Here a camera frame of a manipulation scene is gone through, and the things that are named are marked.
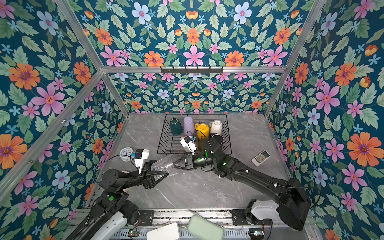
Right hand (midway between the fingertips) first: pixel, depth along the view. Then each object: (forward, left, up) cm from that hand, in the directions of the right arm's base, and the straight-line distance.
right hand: (172, 166), depth 61 cm
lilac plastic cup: (+36, -3, -19) cm, 41 cm away
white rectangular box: (-20, +3, -25) cm, 32 cm away
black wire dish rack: (+30, +11, -27) cm, 42 cm away
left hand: (-4, +1, +3) cm, 5 cm away
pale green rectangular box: (-19, -12, -27) cm, 35 cm away
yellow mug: (+33, -12, -18) cm, 40 cm away
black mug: (+28, -22, -19) cm, 41 cm away
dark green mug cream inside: (+37, +6, -18) cm, 41 cm away
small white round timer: (+20, +37, -25) cm, 49 cm away
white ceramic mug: (+35, -21, -16) cm, 44 cm away
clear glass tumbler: (-1, +3, +3) cm, 4 cm away
